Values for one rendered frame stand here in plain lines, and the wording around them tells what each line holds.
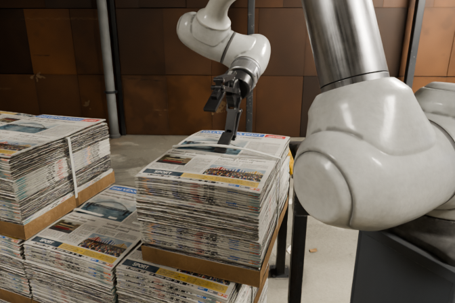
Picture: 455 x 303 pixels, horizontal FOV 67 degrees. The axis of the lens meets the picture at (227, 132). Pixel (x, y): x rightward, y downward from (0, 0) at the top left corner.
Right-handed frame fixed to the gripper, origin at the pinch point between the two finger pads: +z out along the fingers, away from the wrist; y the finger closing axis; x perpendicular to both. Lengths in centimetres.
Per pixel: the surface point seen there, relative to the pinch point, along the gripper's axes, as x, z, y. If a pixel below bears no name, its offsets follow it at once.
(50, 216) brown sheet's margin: 46, 22, 19
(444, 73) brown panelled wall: -133, -355, 212
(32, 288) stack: 47, 38, 31
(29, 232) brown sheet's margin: 46, 29, 17
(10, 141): 57, 12, 1
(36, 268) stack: 43, 35, 24
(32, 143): 49, 12, 1
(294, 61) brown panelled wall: 42, -312, 175
